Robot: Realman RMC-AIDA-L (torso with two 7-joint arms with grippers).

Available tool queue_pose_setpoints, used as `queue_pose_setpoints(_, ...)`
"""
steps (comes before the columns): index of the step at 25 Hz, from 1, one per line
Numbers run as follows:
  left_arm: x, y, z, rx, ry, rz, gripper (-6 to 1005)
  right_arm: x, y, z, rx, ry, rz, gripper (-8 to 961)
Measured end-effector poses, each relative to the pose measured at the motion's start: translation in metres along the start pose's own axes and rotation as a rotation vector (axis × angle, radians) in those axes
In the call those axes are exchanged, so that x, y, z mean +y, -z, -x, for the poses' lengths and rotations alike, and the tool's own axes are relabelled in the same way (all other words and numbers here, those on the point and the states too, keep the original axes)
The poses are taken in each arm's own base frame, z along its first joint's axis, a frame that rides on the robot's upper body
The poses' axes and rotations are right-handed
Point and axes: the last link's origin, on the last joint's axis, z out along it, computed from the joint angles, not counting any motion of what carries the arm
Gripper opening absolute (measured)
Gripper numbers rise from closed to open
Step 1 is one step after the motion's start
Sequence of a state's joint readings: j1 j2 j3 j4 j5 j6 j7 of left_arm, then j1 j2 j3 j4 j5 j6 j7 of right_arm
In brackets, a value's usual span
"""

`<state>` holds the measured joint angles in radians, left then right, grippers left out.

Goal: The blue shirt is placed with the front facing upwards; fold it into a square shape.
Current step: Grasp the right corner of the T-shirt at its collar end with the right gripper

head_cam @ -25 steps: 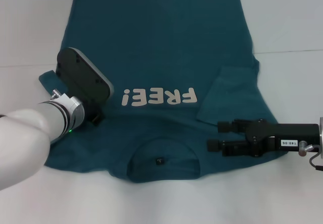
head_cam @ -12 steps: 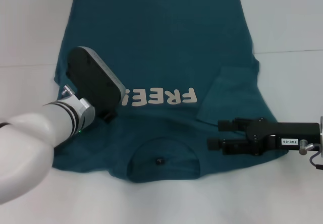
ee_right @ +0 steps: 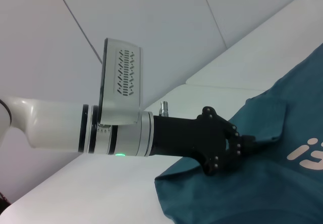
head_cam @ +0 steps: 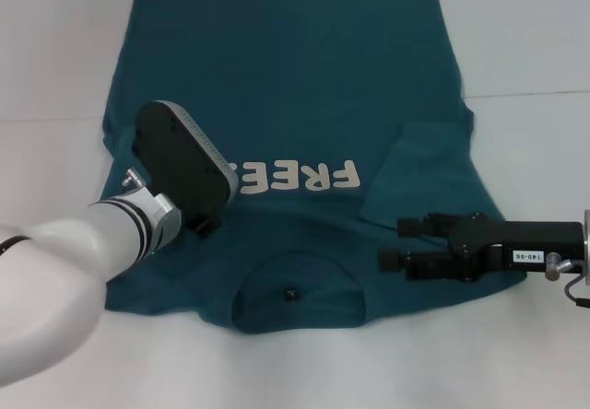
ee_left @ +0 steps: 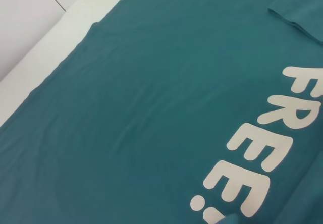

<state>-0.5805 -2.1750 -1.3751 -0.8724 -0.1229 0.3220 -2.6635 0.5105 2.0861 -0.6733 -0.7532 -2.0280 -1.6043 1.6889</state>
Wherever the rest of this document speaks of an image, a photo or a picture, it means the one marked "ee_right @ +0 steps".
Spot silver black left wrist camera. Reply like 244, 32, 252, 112
97, 37, 145, 126

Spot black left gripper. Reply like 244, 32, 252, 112
150, 105, 258, 177

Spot left arm cable connector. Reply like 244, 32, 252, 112
158, 101, 170, 117

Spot teal shirt with FREE print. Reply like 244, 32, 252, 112
154, 44, 323, 224

